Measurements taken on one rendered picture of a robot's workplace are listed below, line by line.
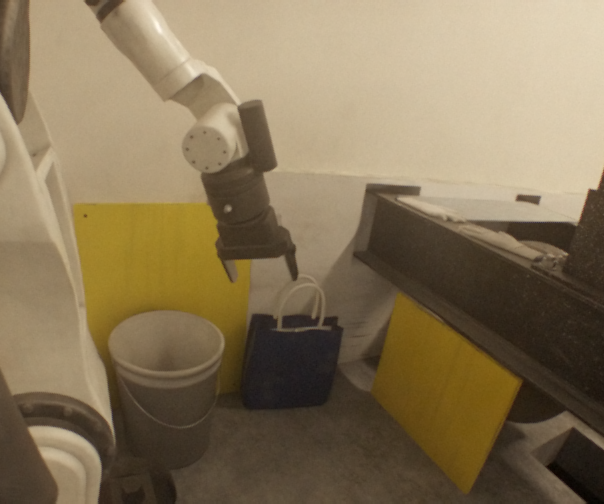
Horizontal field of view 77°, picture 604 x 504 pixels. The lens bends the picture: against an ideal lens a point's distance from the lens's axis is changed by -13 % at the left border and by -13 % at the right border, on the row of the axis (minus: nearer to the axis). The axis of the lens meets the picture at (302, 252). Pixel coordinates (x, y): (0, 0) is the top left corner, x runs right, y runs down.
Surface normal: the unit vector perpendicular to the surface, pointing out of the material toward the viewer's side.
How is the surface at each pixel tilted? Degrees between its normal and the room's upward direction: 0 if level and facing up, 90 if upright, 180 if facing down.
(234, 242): 108
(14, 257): 115
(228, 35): 90
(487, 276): 90
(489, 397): 90
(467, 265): 90
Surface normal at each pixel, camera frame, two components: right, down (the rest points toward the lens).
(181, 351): -0.10, 0.29
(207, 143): -0.11, 0.60
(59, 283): 0.30, 0.73
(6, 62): 0.93, 0.26
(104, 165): 0.44, 0.37
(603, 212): -0.88, 0.04
